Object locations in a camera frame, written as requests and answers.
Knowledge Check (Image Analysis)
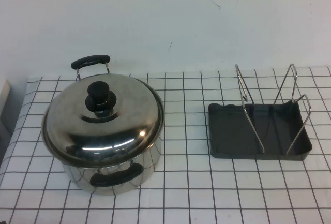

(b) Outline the metal wire lid rack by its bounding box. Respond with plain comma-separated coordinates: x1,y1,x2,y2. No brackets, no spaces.
234,63,311,156

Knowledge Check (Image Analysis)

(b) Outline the stainless steel pot lid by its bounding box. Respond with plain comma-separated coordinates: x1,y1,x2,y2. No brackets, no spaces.
41,72,166,167

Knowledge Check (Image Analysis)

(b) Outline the dark grey drip tray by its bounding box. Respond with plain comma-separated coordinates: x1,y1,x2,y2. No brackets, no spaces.
208,101,313,161

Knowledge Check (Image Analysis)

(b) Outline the stainless steel cooking pot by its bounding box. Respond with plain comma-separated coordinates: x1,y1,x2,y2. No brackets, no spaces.
61,55,165,196

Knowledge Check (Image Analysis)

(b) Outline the white grid pattern tablecloth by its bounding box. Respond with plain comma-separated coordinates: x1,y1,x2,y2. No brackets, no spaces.
0,66,331,224

